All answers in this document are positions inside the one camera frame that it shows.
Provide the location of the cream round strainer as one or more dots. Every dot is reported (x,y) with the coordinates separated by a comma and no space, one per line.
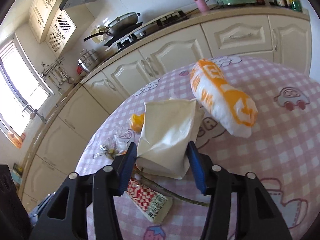
(96,38)

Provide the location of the orange peel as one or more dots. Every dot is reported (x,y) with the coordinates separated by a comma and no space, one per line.
(137,122)

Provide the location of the metal utensil rack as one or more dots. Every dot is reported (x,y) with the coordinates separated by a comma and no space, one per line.
(51,67)

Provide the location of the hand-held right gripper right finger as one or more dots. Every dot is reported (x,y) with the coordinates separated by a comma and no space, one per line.
(197,170)

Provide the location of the cream lattice door cabinet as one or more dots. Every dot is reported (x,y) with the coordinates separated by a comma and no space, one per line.
(60,27)

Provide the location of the teal box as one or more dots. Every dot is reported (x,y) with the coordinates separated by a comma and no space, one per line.
(15,178)

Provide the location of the white paper bag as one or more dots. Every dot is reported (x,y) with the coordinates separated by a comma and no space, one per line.
(167,130)

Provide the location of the metal ladle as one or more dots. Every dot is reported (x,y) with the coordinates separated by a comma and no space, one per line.
(70,79)

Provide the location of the steel wok with lid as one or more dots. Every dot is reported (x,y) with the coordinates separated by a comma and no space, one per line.
(122,22)

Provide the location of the metal faucet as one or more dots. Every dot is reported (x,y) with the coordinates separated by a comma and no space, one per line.
(37,113)

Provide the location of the cream upper wall cabinets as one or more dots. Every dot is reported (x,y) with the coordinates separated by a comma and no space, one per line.
(42,7)

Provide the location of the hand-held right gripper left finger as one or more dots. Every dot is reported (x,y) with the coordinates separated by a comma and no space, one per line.
(127,170)

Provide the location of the metal slotted spoon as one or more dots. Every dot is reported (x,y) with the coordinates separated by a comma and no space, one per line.
(63,76)

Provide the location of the steel steamer pot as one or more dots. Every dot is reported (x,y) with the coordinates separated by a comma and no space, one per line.
(88,60)

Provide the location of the sliding window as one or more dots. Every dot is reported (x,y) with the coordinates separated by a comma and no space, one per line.
(20,85)

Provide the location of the orange and white plastic bag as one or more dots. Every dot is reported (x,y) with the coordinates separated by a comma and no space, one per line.
(220,97)

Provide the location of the orange bottle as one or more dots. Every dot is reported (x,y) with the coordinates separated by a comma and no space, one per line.
(15,141)

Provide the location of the red checkered paper box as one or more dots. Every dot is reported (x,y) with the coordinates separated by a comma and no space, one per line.
(150,202)

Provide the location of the cream base cabinets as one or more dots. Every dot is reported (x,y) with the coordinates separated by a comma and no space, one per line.
(175,47)

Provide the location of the pink utensil holder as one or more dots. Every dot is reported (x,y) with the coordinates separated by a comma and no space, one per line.
(202,5)

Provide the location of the black gas stove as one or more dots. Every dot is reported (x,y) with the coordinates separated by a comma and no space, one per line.
(170,20)

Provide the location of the pink checkered tablecloth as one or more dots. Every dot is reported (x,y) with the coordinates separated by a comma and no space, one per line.
(262,142)

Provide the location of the clear plastic wrapper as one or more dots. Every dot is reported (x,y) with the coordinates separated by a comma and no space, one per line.
(117,140)

